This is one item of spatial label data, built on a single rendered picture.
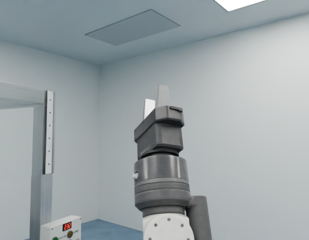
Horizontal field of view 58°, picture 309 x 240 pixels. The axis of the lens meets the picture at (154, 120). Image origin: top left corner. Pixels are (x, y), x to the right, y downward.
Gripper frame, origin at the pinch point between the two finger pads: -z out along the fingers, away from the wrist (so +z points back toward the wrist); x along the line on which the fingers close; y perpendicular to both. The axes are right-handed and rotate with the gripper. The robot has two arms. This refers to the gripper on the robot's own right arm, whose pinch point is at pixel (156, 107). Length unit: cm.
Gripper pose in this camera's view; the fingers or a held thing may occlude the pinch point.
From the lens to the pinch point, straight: 51.4
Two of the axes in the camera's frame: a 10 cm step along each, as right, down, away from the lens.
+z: 0.6, 8.9, -4.6
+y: -9.0, -1.6, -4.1
